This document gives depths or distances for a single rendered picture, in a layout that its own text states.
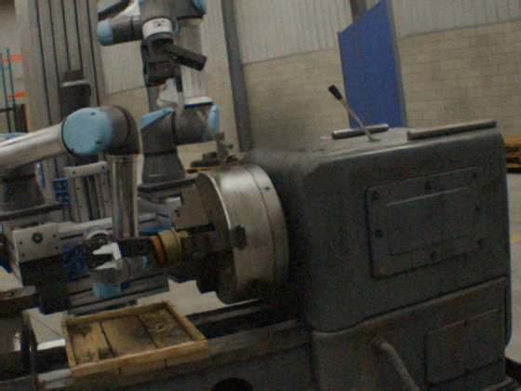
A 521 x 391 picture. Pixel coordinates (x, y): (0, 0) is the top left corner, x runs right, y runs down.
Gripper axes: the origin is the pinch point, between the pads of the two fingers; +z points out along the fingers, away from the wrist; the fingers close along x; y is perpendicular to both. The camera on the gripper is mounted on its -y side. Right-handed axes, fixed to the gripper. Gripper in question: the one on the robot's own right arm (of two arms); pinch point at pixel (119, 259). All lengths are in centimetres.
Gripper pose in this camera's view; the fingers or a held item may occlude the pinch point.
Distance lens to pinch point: 142.7
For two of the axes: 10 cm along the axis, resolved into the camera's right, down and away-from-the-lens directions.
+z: 3.4, 0.7, -9.4
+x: -1.5, -9.8, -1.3
